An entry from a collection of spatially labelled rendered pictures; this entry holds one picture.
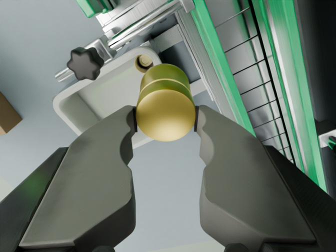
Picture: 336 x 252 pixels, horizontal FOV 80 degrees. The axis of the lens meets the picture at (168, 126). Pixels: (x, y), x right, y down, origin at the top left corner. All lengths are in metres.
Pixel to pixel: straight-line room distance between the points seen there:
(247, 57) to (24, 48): 0.43
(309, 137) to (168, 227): 0.63
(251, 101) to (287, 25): 0.15
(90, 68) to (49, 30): 0.30
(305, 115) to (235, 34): 0.14
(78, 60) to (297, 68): 0.23
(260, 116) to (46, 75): 0.44
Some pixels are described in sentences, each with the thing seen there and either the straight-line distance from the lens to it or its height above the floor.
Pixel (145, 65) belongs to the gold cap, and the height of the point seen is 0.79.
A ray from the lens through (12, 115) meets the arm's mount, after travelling 0.59.
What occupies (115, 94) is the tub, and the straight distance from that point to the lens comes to 0.46.
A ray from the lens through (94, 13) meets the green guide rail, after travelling 0.23.
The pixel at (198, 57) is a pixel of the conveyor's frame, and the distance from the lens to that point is 0.32.
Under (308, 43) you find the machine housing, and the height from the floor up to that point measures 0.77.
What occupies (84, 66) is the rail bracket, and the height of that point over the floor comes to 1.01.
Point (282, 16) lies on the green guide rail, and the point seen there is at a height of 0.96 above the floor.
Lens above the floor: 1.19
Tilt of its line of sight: 57 degrees down
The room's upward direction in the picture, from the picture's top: 178 degrees clockwise
